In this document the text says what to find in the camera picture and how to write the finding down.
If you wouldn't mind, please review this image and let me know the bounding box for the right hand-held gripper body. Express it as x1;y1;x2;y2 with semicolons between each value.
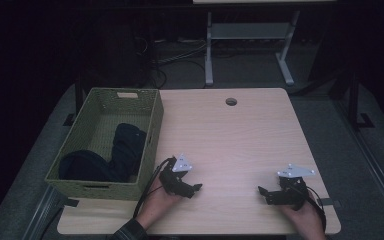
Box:
267;163;316;212

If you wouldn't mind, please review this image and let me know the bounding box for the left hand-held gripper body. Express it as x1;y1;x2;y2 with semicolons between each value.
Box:
158;153;194;198

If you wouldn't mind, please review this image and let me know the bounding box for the dark blue garment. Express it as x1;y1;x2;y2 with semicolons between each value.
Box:
58;122;148;184

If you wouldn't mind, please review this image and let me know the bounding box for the green woven basket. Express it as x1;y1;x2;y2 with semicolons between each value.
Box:
44;87;165;202

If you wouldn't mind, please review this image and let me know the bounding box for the person's right hand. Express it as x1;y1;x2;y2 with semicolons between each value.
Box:
277;199;328;240

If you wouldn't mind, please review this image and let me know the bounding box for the person's left hand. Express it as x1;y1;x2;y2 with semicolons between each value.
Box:
135;184;185;231

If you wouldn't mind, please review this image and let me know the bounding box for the grey tape strip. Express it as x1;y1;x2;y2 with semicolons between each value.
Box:
316;197;342;208

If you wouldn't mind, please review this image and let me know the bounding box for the white metal stand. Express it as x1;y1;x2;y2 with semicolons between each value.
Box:
204;9;300;88

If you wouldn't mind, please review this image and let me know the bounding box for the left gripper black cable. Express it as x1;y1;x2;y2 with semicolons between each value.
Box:
133;157;175;219

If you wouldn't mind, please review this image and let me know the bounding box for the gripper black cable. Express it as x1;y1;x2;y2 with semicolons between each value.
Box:
299;185;328;233
133;157;175;219

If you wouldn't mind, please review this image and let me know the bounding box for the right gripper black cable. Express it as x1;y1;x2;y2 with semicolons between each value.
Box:
299;185;328;233

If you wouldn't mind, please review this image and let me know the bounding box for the aluminium rail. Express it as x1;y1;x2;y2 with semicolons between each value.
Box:
333;96;384;231
21;184;80;240

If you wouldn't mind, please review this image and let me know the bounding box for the black metal frame post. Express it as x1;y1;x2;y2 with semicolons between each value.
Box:
329;66;376;130
63;75;85;127

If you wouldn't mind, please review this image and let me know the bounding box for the bundle of floor cables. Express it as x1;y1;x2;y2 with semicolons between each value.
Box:
134;35;211;89

